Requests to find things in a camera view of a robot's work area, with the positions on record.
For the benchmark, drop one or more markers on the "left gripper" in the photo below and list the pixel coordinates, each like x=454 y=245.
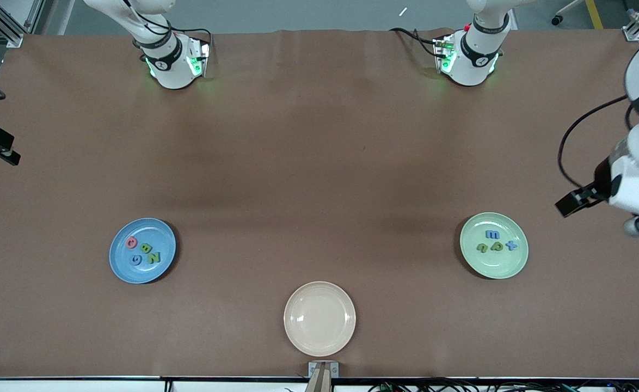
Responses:
x=601 y=182

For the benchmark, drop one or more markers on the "blue letter x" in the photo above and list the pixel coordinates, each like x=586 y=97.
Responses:
x=510 y=245

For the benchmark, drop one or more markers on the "green letter p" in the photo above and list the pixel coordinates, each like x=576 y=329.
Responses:
x=497 y=246

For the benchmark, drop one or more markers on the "blue letter m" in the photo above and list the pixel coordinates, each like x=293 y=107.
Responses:
x=492 y=234

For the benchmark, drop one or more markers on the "green letter u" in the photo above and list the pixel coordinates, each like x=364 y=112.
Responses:
x=481 y=247

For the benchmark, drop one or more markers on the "blue letter G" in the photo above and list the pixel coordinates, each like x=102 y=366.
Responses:
x=133 y=261

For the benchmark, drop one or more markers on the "green letter B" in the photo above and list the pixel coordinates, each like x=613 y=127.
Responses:
x=146 y=248

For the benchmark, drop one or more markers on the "green letter N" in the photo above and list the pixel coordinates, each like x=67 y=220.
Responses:
x=154 y=257

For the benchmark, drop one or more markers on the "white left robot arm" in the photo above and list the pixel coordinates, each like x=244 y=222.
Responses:
x=474 y=54

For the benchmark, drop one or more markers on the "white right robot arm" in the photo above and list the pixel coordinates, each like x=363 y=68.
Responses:
x=167 y=60

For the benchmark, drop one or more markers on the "green plate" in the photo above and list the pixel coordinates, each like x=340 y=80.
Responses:
x=493 y=267

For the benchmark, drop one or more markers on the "blue plate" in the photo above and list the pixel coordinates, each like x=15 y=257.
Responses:
x=134 y=272

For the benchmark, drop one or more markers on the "beige plate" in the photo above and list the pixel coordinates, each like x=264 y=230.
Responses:
x=319 y=318

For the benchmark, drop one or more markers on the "base connector box green light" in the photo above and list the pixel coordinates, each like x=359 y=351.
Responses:
x=197 y=60
x=443 y=54

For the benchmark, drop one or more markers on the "office chair caster leg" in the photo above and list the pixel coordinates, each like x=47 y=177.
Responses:
x=557 y=20

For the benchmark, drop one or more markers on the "brown table mat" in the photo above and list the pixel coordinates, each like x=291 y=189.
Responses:
x=319 y=136

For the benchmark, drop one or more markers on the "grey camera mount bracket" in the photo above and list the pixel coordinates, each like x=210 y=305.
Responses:
x=323 y=370

